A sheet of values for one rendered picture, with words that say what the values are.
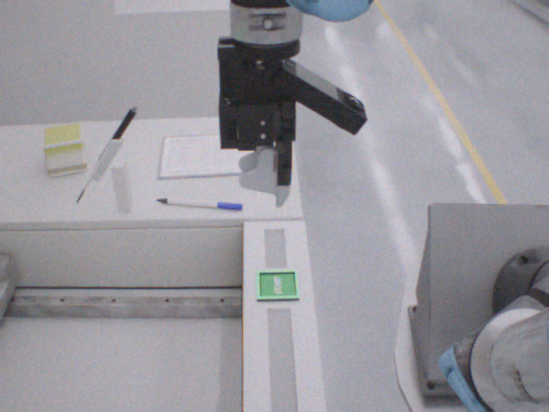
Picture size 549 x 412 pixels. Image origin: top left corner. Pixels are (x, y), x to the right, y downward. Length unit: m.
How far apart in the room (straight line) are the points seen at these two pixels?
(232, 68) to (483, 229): 0.44
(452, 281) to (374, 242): 1.61
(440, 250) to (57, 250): 0.61
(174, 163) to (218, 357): 0.36
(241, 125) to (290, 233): 0.30
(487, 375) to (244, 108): 0.37
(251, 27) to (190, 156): 0.53
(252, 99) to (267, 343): 0.30
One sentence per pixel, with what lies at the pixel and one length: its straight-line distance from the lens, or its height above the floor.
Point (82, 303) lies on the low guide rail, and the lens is 1.00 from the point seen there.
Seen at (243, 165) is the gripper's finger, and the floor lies 1.14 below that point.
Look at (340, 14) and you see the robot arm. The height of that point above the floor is 1.38.
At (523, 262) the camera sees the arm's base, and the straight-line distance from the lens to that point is 0.89.
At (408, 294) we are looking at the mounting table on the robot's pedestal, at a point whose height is 0.82.
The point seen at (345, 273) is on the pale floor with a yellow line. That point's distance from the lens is 2.31.
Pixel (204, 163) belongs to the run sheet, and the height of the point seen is 0.97.
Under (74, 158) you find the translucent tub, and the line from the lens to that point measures 1.08.
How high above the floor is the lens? 1.52
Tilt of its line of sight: 36 degrees down
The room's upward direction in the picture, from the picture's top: straight up
